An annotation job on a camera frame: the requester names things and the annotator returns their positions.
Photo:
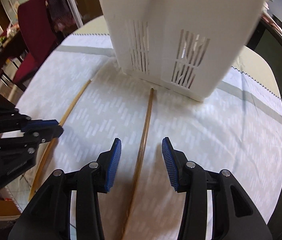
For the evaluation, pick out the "red upholstered chair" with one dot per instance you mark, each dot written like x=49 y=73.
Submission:
x=38 y=36

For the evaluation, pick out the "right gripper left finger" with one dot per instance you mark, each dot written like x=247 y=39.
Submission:
x=47 y=215

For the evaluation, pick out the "light wooden chopstick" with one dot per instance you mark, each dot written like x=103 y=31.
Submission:
x=138 y=166
x=52 y=144

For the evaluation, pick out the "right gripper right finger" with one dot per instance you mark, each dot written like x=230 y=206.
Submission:
x=234 y=215

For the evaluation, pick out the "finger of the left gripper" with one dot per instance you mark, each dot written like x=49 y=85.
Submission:
x=36 y=133
x=39 y=124

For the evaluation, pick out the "white plastic utensil basket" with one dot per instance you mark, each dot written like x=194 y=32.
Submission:
x=187 y=46

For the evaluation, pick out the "white patterned tablecloth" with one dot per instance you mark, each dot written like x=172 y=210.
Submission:
x=238 y=127

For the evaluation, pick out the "cluttered dining table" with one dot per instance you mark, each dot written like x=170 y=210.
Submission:
x=3 y=55

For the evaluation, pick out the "purple hanging apron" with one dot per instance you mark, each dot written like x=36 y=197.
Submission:
x=61 y=14

